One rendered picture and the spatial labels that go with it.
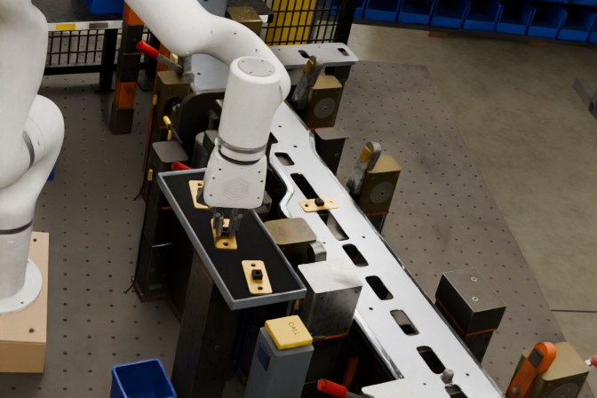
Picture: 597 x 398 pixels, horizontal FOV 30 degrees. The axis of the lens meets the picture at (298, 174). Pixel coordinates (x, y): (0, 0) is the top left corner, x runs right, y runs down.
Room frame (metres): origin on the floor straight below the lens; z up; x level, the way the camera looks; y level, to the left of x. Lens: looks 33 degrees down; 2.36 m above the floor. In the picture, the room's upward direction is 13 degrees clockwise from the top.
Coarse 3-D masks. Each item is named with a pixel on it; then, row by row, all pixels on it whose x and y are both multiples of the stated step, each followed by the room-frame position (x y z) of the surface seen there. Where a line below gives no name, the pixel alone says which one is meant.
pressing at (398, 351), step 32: (192, 64) 2.43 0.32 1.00; (224, 64) 2.47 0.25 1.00; (288, 128) 2.24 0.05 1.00; (320, 160) 2.14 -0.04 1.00; (288, 192) 1.97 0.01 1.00; (320, 192) 2.01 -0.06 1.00; (320, 224) 1.89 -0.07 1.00; (352, 224) 1.92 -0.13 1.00; (384, 256) 1.83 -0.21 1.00; (416, 288) 1.76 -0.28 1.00; (384, 320) 1.64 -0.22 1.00; (416, 320) 1.66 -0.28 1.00; (384, 352) 1.54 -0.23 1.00; (416, 352) 1.57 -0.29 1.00; (448, 352) 1.59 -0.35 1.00; (416, 384) 1.48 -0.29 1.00; (448, 384) 1.50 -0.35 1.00; (480, 384) 1.52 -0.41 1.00
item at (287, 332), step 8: (272, 320) 1.38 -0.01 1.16; (280, 320) 1.38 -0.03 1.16; (288, 320) 1.39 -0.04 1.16; (296, 320) 1.39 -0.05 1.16; (272, 328) 1.36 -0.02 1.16; (280, 328) 1.36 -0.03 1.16; (288, 328) 1.37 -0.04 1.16; (296, 328) 1.37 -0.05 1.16; (304, 328) 1.38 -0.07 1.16; (272, 336) 1.35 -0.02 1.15; (280, 336) 1.35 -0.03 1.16; (288, 336) 1.35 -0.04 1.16; (296, 336) 1.35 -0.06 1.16; (304, 336) 1.36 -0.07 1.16; (280, 344) 1.33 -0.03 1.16; (288, 344) 1.33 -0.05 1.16; (296, 344) 1.34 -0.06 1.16; (304, 344) 1.35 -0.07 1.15
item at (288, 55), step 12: (276, 48) 2.62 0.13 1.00; (288, 48) 2.63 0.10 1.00; (300, 48) 2.65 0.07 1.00; (312, 48) 2.67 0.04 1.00; (324, 48) 2.68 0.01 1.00; (336, 48) 2.70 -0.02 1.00; (348, 48) 2.72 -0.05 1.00; (288, 60) 2.57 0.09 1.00; (300, 60) 2.58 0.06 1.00; (324, 60) 2.61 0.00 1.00; (336, 60) 2.63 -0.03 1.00; (348, 60) 2.64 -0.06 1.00
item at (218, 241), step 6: (228, 222) 1.61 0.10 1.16; (222, 228) 1.57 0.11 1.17; (228, 228) 1.58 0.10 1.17; (222, 234) 1.56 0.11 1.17; (228, 234) 1.56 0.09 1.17; (216, 240) 1.55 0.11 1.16; (222, 240) 1.55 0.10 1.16; (228, 240) 1.55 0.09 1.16; (234, 240) 1.56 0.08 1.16; (216, 246) 1.53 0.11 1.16; (222, 246) 1.53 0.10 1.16; (228, 246) 1.54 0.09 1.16; (234, 246) 1.54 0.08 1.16
